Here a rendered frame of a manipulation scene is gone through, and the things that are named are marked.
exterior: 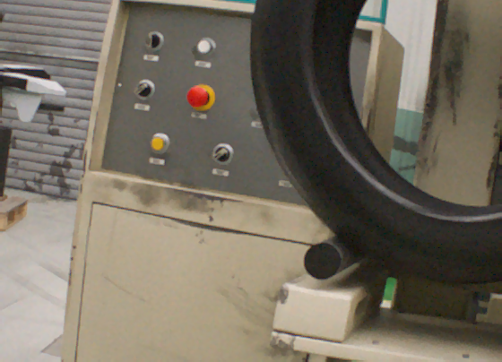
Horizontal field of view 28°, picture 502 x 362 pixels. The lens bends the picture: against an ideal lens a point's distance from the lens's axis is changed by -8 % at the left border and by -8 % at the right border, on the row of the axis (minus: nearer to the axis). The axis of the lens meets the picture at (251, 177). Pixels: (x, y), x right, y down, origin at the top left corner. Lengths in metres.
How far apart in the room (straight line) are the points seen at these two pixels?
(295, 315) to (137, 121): 0.93
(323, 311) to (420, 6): 9.21
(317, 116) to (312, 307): 0.22
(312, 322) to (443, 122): 0.47
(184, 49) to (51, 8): 8.67
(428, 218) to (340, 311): 0.15
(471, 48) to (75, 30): 9.16
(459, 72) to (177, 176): 0.71
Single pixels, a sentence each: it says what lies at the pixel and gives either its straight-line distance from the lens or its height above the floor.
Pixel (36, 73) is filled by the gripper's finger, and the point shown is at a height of 1.07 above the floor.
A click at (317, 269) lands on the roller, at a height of 0.89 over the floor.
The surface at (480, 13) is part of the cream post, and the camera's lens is 1.62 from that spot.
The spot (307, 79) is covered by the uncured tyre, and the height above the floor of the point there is 1.11.
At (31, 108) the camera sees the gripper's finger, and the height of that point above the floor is 1.02.
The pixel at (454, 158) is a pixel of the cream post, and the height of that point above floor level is 1.04.
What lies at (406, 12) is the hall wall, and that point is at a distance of 10.39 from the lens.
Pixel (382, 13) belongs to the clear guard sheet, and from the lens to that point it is 2.00.
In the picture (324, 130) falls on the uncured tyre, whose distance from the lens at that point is 1.26.
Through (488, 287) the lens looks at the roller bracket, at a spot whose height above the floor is 0.86.
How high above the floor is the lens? 1.05
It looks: 3 degrees down
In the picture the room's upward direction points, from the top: 9 degrees clockwise
